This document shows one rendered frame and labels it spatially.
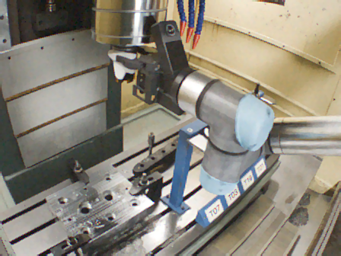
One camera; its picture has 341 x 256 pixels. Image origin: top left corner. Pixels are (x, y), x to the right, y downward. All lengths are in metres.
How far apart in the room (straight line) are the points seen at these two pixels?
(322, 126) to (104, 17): 0.44
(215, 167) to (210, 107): 0.10
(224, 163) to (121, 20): 0.31
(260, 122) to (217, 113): 0.07
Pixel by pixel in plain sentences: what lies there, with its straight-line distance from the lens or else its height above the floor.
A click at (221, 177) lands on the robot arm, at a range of 0.46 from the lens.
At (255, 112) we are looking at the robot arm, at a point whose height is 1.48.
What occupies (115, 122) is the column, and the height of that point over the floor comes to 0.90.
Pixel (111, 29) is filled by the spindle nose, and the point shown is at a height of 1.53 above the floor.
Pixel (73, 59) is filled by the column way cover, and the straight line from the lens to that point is 1.02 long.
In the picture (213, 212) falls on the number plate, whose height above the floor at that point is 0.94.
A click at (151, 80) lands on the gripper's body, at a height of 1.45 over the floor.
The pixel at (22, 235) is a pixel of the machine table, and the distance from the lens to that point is 0.95.
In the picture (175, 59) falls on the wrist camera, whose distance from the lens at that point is 0.47.
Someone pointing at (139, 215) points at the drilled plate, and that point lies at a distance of 0.84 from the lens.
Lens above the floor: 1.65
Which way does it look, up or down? 35 degrees down
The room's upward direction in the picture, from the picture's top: 7 degrees clockwise
